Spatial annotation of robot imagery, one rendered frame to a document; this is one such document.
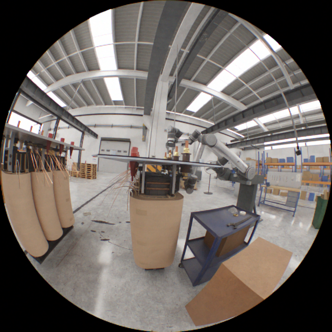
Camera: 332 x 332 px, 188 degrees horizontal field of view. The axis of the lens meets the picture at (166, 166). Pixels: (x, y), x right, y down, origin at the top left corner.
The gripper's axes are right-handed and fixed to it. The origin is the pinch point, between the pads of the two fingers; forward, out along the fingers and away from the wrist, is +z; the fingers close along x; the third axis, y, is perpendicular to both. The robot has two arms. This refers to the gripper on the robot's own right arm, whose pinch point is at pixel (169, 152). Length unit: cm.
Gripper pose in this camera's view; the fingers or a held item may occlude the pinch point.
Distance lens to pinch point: 140.6
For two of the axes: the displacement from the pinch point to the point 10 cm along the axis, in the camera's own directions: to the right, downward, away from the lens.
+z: -0.7, 10.0, -0.1
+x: 9.1, 0.7, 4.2
